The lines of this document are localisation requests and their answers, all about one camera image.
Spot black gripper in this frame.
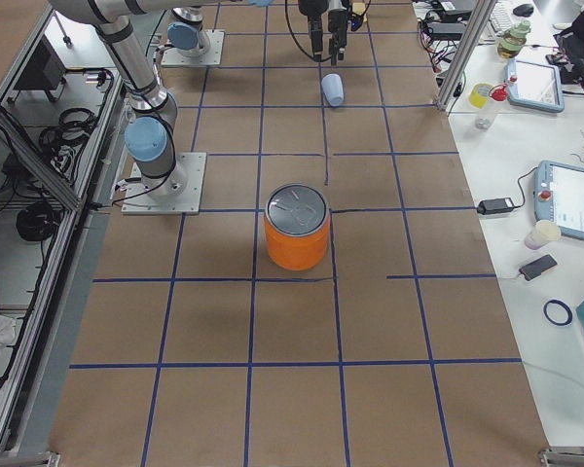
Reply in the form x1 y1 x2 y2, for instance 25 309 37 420
298 0 350 65

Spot light blue plastic cup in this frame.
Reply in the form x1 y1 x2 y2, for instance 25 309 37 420
321 73 345 107

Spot white paper cup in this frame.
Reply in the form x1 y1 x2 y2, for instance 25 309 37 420
524 220 562 250

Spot orange can with grey lid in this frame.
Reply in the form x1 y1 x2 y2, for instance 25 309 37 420
264 184 330 270

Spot black computer mouse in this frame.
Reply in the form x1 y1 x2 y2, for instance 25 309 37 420
512 3 534 18

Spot far blue teach pendant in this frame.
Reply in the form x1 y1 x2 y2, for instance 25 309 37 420
505 58 565 113

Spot blue teach pendant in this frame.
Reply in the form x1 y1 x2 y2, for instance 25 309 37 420
505 58 565 113
533 161 584 240

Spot black power adapter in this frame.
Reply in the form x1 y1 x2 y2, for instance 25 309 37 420
476 198 516 215

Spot near blue teach pendant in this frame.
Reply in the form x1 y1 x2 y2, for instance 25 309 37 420
533 161 584 240

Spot black smartphone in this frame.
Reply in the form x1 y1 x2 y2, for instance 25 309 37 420
519 254 558 281

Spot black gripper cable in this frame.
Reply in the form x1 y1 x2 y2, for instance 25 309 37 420
284 0 322 62

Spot aluminium frame post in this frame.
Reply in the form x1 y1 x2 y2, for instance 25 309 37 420
436 0 496 110

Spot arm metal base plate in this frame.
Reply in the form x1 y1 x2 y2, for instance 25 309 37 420
160 28 225 67
121 152 207 215

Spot blue tape ring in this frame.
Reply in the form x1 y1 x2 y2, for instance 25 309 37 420
543 300 574 327

